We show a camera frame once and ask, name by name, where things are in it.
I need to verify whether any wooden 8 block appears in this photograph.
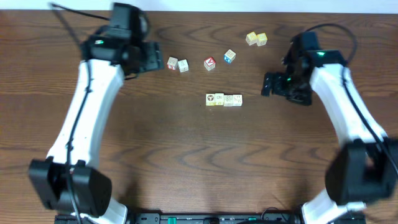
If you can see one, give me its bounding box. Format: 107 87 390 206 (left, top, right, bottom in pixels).
233 95 243 106

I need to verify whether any yellow-edged wooden block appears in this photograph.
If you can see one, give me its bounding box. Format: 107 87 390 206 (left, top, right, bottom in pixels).
215 93 224 106

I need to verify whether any soccer ball block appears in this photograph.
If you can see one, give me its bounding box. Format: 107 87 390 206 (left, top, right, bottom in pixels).
206 94 216 106

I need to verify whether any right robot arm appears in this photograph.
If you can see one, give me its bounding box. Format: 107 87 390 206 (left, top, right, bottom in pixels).
261 31 397 223

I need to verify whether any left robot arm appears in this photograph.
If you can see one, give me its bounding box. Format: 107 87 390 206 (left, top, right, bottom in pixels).
29 2 164 223

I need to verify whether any red 3 block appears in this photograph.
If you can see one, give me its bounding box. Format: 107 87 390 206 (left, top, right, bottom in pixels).
167 57 178 70

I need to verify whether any blue J block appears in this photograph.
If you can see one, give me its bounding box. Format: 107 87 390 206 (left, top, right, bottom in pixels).
178 59 189 73

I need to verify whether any yellow block right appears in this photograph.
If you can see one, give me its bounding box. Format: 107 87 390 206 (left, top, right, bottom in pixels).
256 32 268 47

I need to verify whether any yellow block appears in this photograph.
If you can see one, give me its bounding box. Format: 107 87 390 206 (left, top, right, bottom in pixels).
256 32 268 47
246 32 258 45

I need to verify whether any yellow block left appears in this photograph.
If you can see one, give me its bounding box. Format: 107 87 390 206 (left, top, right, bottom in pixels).
246 32 258 45

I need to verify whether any red A block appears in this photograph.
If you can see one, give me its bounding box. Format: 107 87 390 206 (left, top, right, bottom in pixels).
204 57 216 71

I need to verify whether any blue X block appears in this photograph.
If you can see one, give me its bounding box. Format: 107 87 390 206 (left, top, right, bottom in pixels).
224 49 236 63

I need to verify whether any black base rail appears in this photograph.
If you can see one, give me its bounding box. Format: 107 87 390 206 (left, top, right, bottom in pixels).
54 210 366 224

